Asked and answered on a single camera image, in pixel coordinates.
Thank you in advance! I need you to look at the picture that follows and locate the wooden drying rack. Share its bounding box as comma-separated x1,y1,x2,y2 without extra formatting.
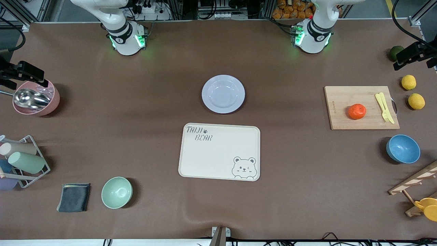
388,161,437,217

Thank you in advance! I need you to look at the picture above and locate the grey wire cup rack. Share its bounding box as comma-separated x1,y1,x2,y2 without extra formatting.
0,135,51,189

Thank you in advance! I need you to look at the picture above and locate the mint green cup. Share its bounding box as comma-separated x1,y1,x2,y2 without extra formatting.
8,152,46,174

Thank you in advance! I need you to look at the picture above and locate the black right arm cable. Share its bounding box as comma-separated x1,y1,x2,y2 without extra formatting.
0,17,26,52

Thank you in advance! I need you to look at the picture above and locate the green lime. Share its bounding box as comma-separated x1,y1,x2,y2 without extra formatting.
390,45,405,62

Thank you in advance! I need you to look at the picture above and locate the pink bowl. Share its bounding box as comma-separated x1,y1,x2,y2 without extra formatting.
13,79,60,116

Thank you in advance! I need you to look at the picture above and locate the orange snack bags pile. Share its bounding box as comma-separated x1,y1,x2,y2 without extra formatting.
272,0,316,19

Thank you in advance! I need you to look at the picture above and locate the yellow cup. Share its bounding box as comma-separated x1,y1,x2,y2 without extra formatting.
414,197,437,222

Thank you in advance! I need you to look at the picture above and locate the white ribbed plate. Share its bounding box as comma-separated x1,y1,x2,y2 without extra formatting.
201,74,246,114

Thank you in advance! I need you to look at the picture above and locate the orange fruit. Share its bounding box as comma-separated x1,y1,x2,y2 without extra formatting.
348,104,367,120

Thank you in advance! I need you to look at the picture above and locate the beige cup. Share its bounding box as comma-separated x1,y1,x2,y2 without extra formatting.
0,142,37,157

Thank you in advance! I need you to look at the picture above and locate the wooden cutting board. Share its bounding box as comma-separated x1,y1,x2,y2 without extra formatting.
324,86,400,131

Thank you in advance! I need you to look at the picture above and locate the blue bowl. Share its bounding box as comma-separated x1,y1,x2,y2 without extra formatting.
386,134,421,164

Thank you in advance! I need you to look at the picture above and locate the mint green bowl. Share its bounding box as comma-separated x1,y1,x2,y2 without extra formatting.
101,176,133,209

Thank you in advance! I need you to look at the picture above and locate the metal scoop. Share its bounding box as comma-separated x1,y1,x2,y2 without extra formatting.
0,88,51,110

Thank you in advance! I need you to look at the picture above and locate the dark grey folded cloth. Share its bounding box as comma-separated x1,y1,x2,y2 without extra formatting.
57,183,91,213

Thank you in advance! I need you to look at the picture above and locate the yellow plastic knife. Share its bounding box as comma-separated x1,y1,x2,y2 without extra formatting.
379,92,395,124

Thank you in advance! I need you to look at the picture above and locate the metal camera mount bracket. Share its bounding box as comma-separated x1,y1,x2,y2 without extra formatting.
209,226,231,246

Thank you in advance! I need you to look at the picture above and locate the purple cup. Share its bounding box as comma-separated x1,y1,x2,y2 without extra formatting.
0,178,18,191

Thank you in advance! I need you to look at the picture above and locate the yellow lemon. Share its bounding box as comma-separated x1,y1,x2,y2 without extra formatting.
408,93,425,110
401,75,417,91

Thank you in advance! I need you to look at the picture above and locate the cream bear print tray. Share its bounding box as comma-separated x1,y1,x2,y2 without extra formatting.
178,123,260,181

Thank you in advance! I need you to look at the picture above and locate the white power strip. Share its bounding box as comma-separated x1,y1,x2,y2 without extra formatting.
135,0,171,21

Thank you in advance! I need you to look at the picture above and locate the yellow plastic fork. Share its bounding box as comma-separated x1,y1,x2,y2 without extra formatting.
375,93,390,122

